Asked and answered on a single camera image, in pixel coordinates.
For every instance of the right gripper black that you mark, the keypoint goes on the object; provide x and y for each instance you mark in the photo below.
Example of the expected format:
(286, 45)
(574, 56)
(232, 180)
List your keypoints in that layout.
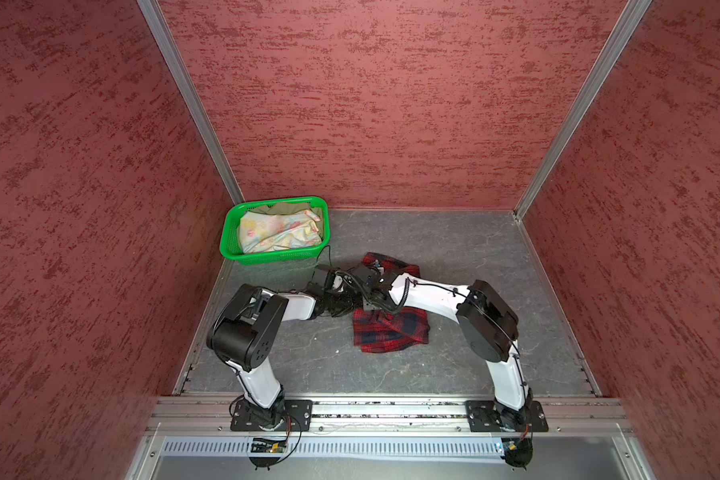
(366, 299)

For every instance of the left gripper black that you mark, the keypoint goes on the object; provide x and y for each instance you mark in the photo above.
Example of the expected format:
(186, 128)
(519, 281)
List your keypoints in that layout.
(349, 303)

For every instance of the red plaid skirt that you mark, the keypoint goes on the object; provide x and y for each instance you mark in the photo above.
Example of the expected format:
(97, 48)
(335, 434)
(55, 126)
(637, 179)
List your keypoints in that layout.
(378, 332)

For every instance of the pastel floral skirt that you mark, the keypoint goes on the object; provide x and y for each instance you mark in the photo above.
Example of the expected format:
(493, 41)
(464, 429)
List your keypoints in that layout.
(264, 233)

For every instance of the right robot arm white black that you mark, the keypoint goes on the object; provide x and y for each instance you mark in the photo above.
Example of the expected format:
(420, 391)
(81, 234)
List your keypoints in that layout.
(489, 327)

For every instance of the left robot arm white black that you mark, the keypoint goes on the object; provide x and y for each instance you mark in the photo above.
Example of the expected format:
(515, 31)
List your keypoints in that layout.
(244, 333)

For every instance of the olive green garment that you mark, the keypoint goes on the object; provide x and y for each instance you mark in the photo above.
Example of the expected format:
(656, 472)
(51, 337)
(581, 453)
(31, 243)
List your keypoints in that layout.
(282, 208)

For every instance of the green plastic basket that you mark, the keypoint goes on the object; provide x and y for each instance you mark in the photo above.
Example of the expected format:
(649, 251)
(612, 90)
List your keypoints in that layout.
(230, 248)

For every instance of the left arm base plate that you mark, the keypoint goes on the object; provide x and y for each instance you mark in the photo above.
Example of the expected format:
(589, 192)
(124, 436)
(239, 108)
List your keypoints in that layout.
(294, 414)

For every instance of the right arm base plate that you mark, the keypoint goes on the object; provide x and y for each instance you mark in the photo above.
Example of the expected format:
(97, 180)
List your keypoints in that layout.
(480, 416)

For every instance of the slotted cable duct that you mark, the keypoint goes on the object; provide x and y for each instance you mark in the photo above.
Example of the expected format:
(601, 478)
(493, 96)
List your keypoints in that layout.
(427, 448)

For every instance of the aluminium front rail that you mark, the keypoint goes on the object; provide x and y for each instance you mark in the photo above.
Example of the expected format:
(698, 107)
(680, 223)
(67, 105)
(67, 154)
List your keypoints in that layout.
(404, 415)

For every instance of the left aluminium corner post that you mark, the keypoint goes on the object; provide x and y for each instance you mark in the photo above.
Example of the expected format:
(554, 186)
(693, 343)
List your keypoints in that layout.
(169, 50)

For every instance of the aluminium corner post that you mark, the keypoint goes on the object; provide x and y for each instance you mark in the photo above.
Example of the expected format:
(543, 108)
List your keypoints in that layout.
(169, 50)
(621, 33)

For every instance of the right aluminium corner post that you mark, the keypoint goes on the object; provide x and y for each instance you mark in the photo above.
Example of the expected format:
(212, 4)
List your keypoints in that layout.
(621, 33)

